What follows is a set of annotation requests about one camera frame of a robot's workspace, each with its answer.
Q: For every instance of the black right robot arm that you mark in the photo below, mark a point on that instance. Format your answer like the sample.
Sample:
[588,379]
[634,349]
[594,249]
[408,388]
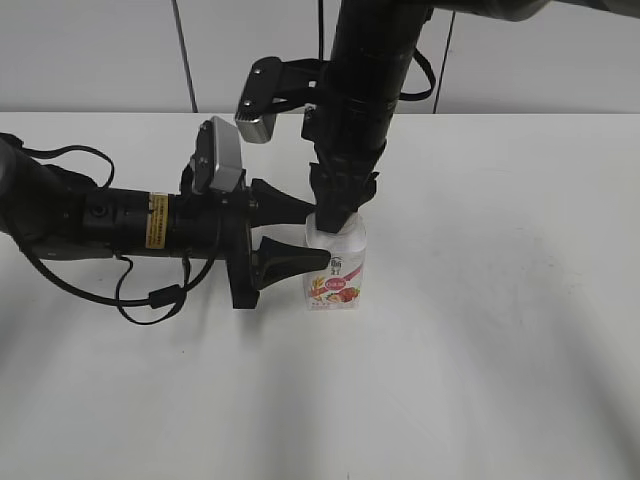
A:
[360,86]

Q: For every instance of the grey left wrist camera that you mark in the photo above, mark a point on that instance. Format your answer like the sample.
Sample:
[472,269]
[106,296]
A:
[220,155]

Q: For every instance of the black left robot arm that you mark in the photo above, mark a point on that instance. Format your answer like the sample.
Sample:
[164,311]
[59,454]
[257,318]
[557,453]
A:
[54,214]

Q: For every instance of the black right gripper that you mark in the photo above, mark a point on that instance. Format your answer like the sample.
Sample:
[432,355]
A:
[348,143]

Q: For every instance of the white strawberry yogurt bottle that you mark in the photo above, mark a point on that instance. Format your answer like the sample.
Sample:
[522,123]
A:
[339,284]

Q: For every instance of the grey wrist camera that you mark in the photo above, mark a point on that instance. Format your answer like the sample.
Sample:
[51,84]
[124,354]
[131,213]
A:
[274,86]
[220,155]

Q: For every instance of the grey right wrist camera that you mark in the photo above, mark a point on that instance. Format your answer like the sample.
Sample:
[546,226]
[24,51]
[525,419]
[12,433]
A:
[274,86]

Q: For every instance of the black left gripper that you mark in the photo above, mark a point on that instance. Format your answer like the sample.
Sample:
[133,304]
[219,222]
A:
[215,224]

